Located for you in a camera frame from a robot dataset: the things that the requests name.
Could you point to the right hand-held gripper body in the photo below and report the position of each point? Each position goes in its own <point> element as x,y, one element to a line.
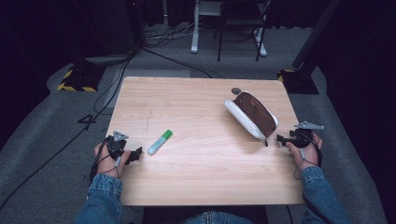
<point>302,134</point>

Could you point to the black stand base hazard stripes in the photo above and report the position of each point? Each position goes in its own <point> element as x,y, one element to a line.
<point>297,81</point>
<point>81,77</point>

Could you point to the person's lap in jeans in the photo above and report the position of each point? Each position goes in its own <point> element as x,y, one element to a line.
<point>218,217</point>

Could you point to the green capped highlighter pen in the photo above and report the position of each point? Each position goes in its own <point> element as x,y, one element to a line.
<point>159,142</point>

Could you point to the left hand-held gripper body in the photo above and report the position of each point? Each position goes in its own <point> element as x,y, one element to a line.
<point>117,143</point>

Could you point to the person's right hand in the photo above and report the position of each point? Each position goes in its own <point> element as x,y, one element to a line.
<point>306,154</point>

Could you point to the black chair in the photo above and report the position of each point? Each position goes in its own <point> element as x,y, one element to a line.
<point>241,25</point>

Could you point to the white pencil case brown lining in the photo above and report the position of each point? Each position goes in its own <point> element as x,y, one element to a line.
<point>252,115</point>

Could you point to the person's left hand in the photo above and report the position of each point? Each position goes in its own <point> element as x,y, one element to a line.
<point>109,162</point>

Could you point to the white desk frame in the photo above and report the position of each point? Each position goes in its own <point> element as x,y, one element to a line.
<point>202,28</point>

